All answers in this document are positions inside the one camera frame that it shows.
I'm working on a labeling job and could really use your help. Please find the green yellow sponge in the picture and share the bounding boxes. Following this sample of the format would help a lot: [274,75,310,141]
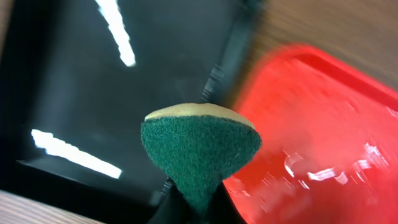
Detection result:
[141,103,262,216]

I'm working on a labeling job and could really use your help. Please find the red plastic tray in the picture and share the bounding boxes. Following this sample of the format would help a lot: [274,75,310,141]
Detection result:
[224,45,397,223]

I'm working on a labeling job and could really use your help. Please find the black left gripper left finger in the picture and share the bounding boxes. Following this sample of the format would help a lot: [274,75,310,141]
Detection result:
[147,185,192,224]

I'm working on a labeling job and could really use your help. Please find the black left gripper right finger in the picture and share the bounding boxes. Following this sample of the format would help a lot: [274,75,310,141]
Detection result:
[208,183,246,224]

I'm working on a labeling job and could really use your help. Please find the black plastic tray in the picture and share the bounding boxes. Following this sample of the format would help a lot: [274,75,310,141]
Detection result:
[1,0,264,223]

